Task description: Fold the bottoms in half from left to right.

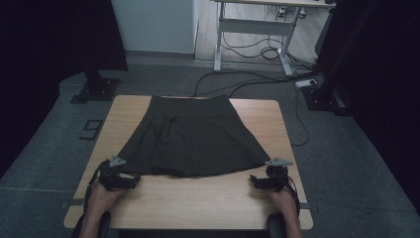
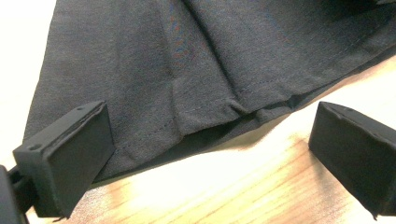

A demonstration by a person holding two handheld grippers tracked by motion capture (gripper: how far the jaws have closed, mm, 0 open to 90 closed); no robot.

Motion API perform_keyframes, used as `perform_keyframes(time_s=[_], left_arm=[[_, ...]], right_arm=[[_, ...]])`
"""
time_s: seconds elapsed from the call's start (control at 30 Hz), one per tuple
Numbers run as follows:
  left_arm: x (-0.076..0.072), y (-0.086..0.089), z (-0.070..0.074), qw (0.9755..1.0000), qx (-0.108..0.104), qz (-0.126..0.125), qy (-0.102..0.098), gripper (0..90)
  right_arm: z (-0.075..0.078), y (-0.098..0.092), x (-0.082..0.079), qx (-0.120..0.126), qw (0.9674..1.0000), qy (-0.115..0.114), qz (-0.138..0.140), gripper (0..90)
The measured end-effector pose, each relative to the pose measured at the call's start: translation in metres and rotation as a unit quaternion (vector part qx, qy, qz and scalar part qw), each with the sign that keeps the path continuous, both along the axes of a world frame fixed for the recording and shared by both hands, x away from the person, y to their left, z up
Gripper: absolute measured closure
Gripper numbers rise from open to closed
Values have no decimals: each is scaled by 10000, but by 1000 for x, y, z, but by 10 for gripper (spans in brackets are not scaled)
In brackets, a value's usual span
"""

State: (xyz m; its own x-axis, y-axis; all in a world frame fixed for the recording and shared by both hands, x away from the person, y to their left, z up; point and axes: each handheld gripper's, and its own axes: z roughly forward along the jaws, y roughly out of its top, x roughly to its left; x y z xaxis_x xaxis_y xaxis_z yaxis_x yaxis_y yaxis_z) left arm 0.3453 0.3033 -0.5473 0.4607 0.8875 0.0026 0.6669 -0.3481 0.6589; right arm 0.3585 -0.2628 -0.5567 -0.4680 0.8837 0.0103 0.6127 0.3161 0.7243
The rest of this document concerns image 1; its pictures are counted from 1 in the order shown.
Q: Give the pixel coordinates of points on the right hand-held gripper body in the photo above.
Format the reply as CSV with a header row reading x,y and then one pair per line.
x,y
275,177

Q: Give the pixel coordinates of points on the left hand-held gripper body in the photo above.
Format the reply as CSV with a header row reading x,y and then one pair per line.
x,y
110,175

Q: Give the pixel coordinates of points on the dark pleated skirt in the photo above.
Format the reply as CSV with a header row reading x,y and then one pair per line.
x,y
193,139

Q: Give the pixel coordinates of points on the person's left hand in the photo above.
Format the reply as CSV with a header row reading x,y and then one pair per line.
x,y
104,198

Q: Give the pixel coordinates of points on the person's right hand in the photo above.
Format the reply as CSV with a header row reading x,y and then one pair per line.
x,y
284,200

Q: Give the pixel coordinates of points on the grey tape strip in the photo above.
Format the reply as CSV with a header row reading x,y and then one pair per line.
x,y
72,203

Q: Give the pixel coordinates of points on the white power strip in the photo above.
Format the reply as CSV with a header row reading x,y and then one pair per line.
x,y
305,83

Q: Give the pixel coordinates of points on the black curtain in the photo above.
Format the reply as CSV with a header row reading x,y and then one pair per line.
x,y
383,82
49,49

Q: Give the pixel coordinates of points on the black stand with base plate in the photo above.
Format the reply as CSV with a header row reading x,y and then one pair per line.
x,y
322,99
97,89

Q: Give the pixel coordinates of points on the white desk frame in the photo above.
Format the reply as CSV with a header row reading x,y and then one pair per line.
x,y
254,26

